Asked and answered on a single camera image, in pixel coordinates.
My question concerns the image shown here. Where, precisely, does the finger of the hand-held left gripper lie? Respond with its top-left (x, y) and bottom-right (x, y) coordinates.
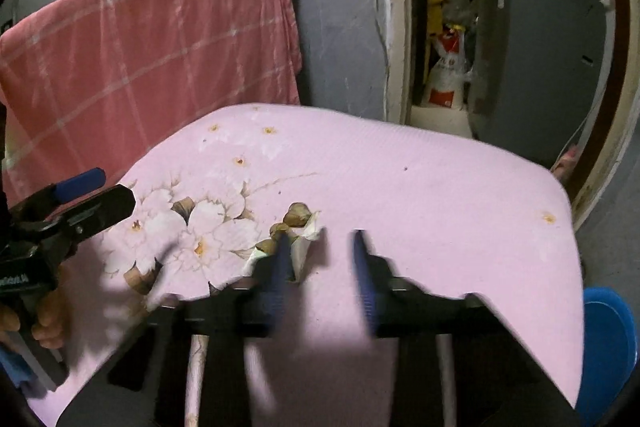
top-left (9, 167), bottom-right (107, 228)
top-left (42, 183), bottom-right (137, 259)

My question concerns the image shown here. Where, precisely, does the clear plastic bag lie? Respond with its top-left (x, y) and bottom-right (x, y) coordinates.
top-left (442, 0), bottom-right (484, 34)

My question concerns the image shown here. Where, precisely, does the wooden door frame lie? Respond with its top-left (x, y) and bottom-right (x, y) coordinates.
top-left (381, 0), bottom-right (640, 231)

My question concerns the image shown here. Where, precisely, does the pink plaid cloth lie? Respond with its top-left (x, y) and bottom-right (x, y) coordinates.
top-left (0, 0), bottom-right (304, 208)

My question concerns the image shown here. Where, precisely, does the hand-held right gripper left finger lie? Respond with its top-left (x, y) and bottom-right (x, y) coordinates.
top-left (55, 229), bottom-right (297, 427)

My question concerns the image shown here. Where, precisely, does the person's left hand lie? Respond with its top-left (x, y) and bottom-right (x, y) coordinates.
top-left (0, 289), bottom-right (67, 351)

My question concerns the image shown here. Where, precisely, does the white sack with red label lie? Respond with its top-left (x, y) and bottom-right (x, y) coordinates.
top-left (424, 26), bottom-right (474, 111)

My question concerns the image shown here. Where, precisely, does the pink floral cloth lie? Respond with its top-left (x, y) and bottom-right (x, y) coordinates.
top-left (22, 103), bottom-right (587, 427)

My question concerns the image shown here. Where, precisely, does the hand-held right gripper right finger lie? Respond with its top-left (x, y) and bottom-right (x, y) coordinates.
top-left (352, 229), bottom-right (585, 427)

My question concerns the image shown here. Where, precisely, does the white paper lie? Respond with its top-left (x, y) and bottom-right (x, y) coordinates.
top-left (242, 208), bottom-right (324, 284)

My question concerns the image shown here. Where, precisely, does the grey cabinet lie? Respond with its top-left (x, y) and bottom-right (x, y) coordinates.
top-left (469, 0), bottom-right (609, 171)

